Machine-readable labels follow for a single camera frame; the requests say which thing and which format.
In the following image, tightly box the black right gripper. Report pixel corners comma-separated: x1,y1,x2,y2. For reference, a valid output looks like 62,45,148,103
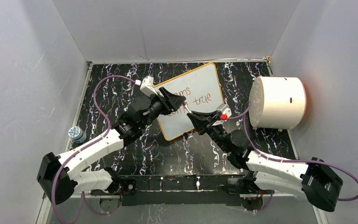
187,110,231,154

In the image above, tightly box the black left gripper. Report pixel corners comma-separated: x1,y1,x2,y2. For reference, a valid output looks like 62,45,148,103
139,88,186,130

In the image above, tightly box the yellow framed whiteboard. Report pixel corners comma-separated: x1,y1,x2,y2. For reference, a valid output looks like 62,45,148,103
153,63,224,141

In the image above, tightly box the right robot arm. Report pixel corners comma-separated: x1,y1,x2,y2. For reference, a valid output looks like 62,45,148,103
187,112,343,212

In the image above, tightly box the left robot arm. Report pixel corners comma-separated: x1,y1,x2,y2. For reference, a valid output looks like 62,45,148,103
36,87,186,204

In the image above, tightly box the white cylindrical container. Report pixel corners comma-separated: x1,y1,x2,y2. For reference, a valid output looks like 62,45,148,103
249,77,307,130

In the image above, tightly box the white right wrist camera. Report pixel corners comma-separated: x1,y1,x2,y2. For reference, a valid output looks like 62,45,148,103
213,104,232,126

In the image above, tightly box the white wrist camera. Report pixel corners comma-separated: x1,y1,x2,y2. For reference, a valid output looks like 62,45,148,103
135,76,158,97
213,104,232,126

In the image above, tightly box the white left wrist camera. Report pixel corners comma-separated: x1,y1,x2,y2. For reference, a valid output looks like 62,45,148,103
135,76,158,97

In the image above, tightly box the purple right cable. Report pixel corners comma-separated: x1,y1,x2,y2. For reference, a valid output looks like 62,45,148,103
220,100,358,214

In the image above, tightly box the purple cable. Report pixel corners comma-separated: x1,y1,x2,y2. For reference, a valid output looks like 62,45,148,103
220,100,358,214
50,75,141,224

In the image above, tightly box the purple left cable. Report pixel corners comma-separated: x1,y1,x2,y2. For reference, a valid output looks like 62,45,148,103
50,75,141,224

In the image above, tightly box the aluminium base frame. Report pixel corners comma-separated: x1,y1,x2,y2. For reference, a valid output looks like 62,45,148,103
37,191,326,224

